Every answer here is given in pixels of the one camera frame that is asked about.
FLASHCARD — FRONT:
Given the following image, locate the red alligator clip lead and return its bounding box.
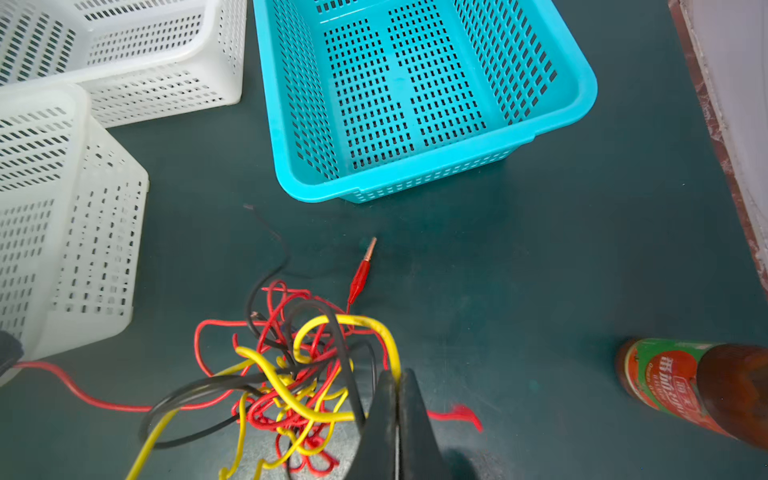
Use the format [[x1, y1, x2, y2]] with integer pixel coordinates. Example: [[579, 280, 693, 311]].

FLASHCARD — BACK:
[[346, 237, 377, 313]]

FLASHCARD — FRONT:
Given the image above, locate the red cable bundle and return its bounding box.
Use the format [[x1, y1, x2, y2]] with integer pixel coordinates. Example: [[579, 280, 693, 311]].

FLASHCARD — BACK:
[[14, 280, 484, 478]]

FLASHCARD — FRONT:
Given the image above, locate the brown sauce bottle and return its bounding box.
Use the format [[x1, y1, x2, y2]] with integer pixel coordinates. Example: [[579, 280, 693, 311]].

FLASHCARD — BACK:
[[614, 338, 767, 450]]

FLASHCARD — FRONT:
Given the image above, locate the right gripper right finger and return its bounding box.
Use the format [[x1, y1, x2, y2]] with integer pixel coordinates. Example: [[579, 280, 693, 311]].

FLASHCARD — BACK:
[[398, 369, 452, 480]]

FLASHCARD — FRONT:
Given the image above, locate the teal plastic basket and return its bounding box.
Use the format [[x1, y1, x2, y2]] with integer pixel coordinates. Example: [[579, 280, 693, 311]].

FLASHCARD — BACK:
[[253, 0, 598, 204]]

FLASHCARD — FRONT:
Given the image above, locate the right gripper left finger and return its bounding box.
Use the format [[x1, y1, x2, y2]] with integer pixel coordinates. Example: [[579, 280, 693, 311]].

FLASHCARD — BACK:
[[345, 371, 398, 480]]

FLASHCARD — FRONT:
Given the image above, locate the white plastic basket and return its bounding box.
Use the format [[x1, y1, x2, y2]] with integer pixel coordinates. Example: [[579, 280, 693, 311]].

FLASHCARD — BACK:
[[1, 84, 150, 361], [1, 0, 247, 128]]

